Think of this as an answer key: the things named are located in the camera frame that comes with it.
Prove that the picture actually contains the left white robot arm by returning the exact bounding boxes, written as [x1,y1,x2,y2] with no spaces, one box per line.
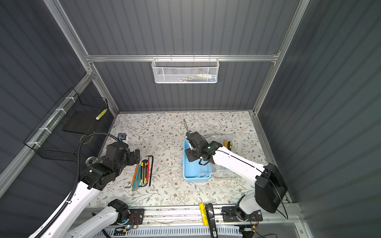
[30,133,139,238]

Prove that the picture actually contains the black wire basket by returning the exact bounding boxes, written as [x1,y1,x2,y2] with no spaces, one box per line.
[24,90,109,161]

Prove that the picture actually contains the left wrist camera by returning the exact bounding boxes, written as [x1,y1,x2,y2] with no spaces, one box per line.
[118,133,128,143]

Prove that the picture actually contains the black handle tool on rail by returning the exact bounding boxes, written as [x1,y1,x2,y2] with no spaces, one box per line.
[205,203,218,238]

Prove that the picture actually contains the light blue toolbox base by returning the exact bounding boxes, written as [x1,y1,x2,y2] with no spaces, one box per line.
[182,140,212,182]

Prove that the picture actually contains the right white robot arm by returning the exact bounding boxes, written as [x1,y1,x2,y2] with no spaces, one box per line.
[185,141,288,221]

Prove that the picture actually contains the yellow tube in basket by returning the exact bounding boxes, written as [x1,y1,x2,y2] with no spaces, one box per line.
[95,109,108,121]

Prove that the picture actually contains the yellow black screwdriver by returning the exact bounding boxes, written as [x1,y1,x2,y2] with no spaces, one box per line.
[223,140,232,151]

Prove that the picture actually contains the white wire mesh basket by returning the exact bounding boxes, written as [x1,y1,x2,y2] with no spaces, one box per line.
[151,59,220,84]

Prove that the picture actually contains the yellow utility knife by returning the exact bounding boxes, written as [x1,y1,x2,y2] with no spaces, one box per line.
[140,159,148,187]

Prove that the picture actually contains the orange handled tool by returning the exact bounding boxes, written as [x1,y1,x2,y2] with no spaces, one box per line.
[132,164,140,187]

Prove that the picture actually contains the teal handled tool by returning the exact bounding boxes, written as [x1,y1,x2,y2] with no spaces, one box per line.
[132,165,141,191]

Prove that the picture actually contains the black foam pad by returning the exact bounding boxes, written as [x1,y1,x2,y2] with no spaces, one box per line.
[63,111,100,135]

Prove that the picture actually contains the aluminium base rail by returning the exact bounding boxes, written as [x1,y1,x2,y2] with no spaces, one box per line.
[80,204,298,227]

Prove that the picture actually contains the yellow marker on rail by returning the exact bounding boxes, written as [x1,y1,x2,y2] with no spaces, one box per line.
[199,203,208,226]

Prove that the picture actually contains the black hex key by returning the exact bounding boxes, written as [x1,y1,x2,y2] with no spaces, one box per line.
[146,155,154,186]

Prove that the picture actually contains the red handled tool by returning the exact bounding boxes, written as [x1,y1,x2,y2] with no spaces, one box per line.
[144,160,150,185]

